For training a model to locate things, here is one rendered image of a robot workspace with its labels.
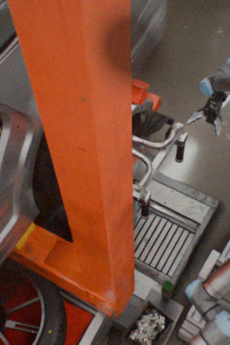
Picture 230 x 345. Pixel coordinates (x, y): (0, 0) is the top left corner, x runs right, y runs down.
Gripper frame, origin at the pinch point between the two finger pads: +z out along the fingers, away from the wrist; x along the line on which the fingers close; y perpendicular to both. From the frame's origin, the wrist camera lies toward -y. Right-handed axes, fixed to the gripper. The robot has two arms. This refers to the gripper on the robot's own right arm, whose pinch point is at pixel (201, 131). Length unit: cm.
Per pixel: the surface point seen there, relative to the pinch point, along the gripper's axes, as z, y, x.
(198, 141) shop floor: -43, -90, -9
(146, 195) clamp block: 44.4, 10.1, -7.1
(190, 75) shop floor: -89, -94, -35
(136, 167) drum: 31.7, 4.1, -18.0
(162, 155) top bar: 24.7, 11.8, -9.1
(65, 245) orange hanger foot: 74, -11, -32
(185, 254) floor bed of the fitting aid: 33, -77, 14
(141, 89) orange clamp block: 7.9, 27.8, -28.0
